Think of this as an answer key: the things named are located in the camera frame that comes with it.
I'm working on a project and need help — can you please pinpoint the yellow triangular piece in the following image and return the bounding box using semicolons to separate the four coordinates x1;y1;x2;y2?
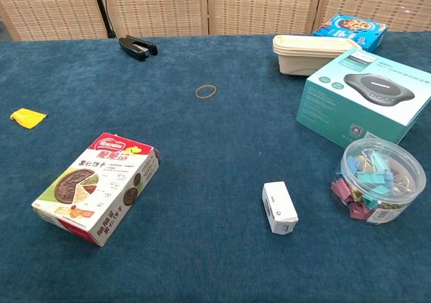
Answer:
9;108;48;130

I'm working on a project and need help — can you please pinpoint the small white cardboard box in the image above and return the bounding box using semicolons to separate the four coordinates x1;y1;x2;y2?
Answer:
261;181;300;235

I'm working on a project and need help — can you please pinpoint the red and white cookie box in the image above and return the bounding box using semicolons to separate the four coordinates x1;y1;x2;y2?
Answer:
31;132;161;248

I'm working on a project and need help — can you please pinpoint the teal speakerphone box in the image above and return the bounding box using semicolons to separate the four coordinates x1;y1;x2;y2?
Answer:
295;48;431;148

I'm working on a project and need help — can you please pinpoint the blue cookie box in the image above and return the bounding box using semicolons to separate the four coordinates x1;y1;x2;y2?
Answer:
312;13;389;54

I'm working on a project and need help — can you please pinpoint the tan rubber band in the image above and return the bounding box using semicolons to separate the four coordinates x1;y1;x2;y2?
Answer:
195;83;218;99

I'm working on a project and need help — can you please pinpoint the beige plastic container stack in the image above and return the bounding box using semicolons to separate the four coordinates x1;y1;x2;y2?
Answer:
272;34;362;77

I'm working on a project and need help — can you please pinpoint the black stapler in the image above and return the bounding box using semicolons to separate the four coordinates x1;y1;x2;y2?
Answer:
118;35;158;62

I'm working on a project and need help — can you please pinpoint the woven folding screen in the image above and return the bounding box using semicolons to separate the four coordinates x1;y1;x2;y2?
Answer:
0;0;431;42

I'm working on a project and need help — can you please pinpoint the clear tub of binder clips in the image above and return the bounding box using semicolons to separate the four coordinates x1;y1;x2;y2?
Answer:
330;138;428;226

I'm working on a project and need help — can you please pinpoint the black stand pole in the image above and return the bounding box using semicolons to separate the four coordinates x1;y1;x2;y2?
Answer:
89;0;117;39

